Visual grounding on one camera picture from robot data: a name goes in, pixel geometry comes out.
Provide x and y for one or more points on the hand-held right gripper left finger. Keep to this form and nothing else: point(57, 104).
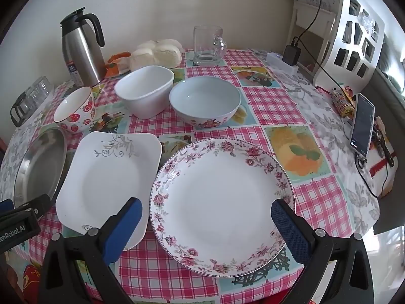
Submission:
point(126, 224)

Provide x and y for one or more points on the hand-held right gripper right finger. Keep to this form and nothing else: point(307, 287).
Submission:
point(289, 228)

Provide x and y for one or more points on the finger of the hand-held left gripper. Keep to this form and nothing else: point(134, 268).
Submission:
point(5, 205)
point(34, 205)

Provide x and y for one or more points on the round steel plate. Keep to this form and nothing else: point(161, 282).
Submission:
point(38, 164)

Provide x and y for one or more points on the square white leaf-print plate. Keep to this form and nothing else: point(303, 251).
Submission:
point(104, 177)

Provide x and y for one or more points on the round floral rimmed plate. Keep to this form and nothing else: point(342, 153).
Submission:
point(218, 202)

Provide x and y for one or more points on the strawberry print bowl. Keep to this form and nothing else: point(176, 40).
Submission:
point(77, 114)

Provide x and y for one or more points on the white square bowl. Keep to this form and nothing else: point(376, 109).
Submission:
point(145, 95)

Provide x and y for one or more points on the pale blue round bowl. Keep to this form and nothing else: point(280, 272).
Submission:
point(205, 98)

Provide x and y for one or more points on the red white knitted cloth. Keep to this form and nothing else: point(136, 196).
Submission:
point(378, 167)

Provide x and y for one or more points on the glass cups in black holder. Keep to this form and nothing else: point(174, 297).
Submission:
point(31, 96)

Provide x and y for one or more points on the bunch of keys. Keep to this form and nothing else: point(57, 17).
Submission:
point(384, 147)

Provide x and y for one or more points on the black smartphone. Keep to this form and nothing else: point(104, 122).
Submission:
point(362, 126)

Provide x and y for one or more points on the small patterned bottle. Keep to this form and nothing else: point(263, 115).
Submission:
point(343, 103)

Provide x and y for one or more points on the grey furniture surface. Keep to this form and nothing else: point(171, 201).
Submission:
point(390, 117)

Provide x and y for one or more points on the steel thermos jug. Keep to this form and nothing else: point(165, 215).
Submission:
point(80, 53)

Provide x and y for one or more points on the orange snack packet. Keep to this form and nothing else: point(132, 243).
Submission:
point(115, 63)

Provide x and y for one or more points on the white power strip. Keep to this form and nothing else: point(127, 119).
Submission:
point(275, 60)

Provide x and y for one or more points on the bag of white buns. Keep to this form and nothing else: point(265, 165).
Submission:
point(158, 53)

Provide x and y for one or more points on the black charger adapter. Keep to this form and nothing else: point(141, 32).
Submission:
point(291, 53)

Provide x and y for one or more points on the white plastic chair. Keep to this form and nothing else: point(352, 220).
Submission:
point(332, 41)

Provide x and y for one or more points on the clear glass mug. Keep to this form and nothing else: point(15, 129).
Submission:
point(205, 47)

